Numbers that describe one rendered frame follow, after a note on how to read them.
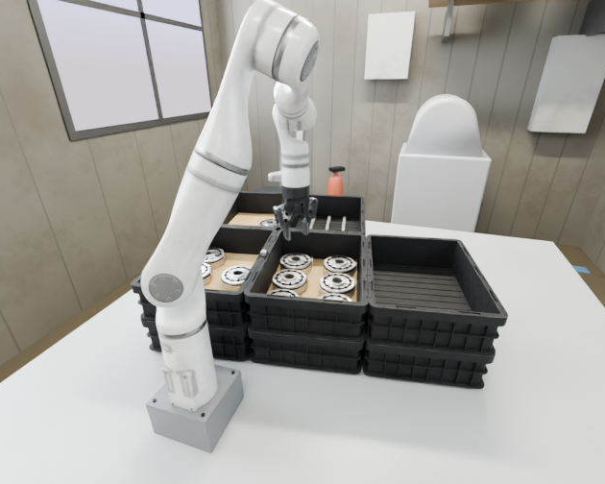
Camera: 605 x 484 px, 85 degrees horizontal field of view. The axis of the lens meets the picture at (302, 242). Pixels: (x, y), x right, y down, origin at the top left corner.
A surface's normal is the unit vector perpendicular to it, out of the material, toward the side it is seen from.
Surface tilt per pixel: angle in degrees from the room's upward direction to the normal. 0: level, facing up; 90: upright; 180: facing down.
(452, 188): 90
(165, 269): 79
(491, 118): 90
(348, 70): 90
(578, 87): 90
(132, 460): 0
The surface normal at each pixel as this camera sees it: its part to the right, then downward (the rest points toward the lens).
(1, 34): 0.95, 0.13
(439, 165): -0.32, 0.42
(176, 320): 0.00, -0.77
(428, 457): -0.01, -0.90
